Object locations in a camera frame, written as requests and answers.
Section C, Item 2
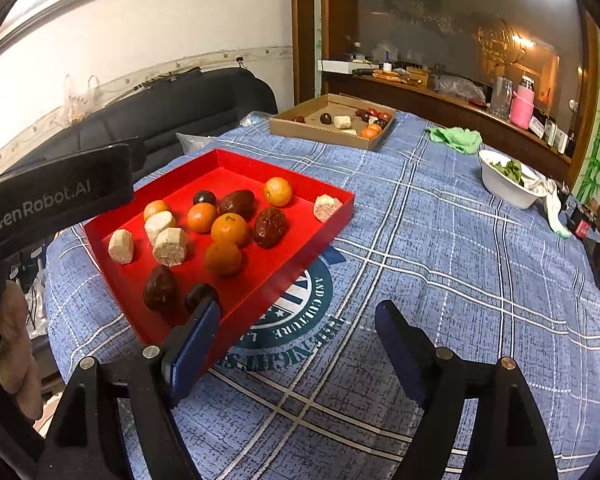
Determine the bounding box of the small orange mandarin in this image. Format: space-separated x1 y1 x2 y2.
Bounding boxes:
204 242 242 275

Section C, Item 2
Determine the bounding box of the large beige round fruit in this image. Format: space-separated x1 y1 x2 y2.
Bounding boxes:
152 228 188 266

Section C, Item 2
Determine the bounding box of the cream block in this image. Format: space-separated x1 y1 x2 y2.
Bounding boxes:
108 229 134 264

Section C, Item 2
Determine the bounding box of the white round block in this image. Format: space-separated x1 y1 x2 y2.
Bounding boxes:
144 210 176 246

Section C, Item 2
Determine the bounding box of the yellow-brown orange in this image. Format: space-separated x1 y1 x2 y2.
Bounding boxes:
143 200 171 221

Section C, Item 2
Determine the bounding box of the dark red date small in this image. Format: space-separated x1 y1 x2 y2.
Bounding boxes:
253 207 289 249

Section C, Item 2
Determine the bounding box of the dark plum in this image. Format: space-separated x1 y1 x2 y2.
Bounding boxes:
193 190 216 207

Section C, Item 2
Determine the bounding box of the dark cherry fruit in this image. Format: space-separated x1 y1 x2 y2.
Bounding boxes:
184 283 220 314

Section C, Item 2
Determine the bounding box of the white cube block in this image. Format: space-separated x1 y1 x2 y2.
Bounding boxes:
313 194 342 222

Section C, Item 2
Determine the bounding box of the left hand white glove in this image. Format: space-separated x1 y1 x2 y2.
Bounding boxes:
0 281 43 422

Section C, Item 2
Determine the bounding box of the blue plaid tablecloth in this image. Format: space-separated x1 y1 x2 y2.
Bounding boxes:
44 109 600 480

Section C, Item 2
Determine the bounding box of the red plastic tray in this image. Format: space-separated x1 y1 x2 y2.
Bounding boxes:
85 150 354 361

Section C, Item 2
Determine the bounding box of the black sofa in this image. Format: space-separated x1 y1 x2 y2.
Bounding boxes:
6 67 278 180

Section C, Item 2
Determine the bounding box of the white bowl with greens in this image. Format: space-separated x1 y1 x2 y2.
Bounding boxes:
478 148 547 209

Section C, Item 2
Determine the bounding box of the dark jar red label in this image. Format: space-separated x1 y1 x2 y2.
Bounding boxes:
568 204 596 240

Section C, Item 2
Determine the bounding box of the white sock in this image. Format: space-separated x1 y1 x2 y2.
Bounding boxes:
524 179 571 238

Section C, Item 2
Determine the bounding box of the green cloth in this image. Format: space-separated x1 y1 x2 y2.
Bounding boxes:
427 127 482 155

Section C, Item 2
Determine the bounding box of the brown cardboard box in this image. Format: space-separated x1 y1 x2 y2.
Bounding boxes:
270 93 396 151

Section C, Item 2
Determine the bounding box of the wooden sideboard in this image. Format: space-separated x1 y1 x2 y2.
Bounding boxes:
318 60 573 184

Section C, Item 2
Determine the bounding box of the clear glass jar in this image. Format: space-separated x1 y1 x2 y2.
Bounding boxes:
489 76 514 120

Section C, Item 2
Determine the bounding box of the pink tumbler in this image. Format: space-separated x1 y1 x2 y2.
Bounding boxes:
509 75 535 130

